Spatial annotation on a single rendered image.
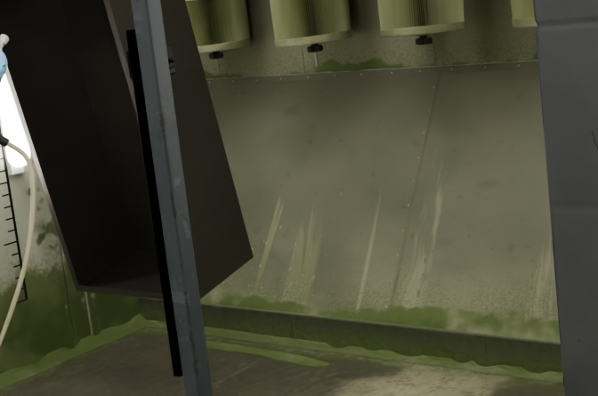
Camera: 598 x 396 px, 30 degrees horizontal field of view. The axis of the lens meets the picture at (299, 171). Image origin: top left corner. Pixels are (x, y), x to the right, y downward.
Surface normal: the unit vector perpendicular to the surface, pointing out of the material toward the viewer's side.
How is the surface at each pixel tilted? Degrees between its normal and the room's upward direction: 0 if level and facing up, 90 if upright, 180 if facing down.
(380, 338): 90
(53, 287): 90
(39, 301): 90
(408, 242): 57
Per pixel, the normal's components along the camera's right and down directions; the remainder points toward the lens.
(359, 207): -0.56, -0.37
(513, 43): -0.60, 0.20
